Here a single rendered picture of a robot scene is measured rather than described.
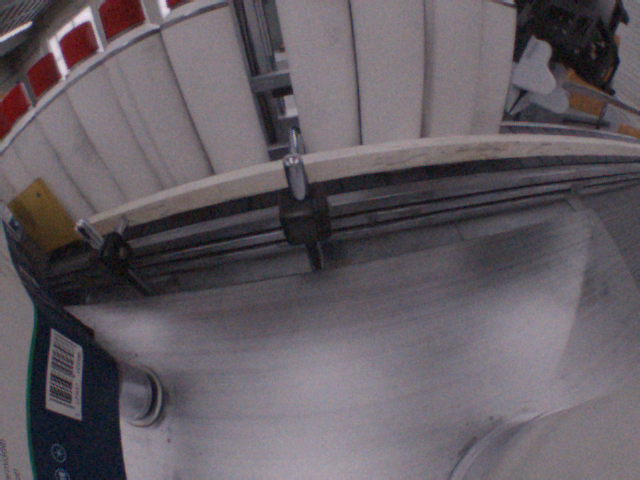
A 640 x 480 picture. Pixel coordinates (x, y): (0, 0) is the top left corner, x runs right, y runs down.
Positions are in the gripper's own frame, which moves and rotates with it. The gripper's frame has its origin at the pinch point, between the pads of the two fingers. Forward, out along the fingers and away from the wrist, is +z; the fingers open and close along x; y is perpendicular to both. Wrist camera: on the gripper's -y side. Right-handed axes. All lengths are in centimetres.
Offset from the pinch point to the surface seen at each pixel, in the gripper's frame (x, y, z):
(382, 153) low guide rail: -12.7, 4.9, 9.8
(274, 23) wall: -13, -534, 51
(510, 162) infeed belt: 1.6, 3.8, 5.3
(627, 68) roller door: 358, -167, -221
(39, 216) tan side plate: -45, 4, 24
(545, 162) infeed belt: 6.6, 4.2, 2.5
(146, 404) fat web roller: -26.7, 20.1, 20.1
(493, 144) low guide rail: -3.7, 4.9, 4.7
